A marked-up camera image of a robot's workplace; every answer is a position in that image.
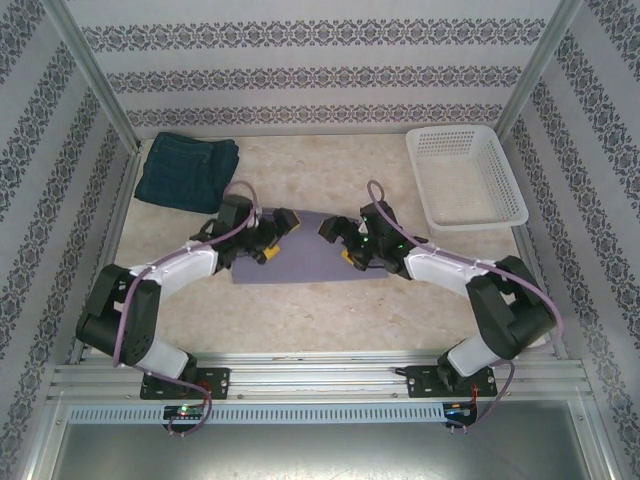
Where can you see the lavender skirt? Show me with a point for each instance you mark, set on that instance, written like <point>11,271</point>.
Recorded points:
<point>310,260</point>

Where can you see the buttoned dark denim skirt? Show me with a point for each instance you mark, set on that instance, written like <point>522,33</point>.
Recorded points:
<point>180,170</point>

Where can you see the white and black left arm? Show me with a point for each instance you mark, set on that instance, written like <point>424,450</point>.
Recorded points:
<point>185,270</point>

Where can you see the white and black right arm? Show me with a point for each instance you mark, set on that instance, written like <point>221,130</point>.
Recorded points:
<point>440,270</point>

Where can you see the white plastic mesh basket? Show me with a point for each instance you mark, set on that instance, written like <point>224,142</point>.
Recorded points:
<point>465,200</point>

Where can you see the small circuit board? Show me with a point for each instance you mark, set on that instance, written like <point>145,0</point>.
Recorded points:
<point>460,409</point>
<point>182,411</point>

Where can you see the grey metal sheet panel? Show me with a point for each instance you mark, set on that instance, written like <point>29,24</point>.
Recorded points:
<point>320,455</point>

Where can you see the aluminium cross rail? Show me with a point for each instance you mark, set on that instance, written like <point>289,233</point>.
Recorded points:
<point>310,375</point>

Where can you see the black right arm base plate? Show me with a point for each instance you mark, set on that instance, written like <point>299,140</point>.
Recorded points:
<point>420,382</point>

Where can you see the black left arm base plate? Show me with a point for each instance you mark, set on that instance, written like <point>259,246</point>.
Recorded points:
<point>217,382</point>

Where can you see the aluminium frame post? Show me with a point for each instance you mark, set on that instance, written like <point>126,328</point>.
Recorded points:
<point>537,70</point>
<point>100,80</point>

